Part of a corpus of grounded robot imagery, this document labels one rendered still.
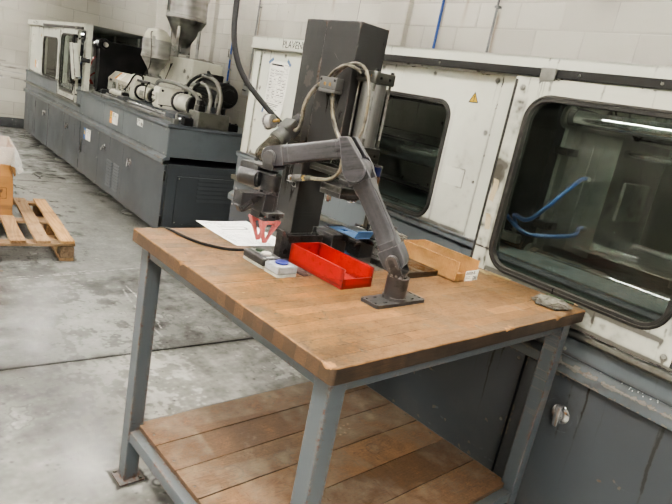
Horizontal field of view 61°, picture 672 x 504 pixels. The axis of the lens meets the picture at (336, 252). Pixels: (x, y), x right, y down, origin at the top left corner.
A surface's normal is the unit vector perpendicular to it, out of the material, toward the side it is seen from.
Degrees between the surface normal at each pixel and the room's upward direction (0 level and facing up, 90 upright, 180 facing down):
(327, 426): 90
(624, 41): 90
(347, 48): 90
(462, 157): 90
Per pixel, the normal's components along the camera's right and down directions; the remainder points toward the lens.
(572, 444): -0.77, 0.02
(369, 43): 0.65, 0.31
